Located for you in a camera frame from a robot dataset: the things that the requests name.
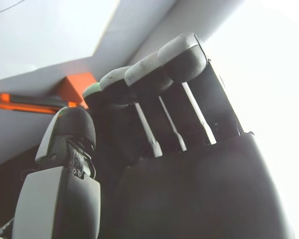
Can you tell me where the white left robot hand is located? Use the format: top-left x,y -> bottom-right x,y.
11,32 -> 299,239

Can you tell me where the orange black utility knife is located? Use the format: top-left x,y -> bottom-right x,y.
0,92 -> 77,115

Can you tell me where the white board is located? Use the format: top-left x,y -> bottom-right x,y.
0,0 -> 123,84

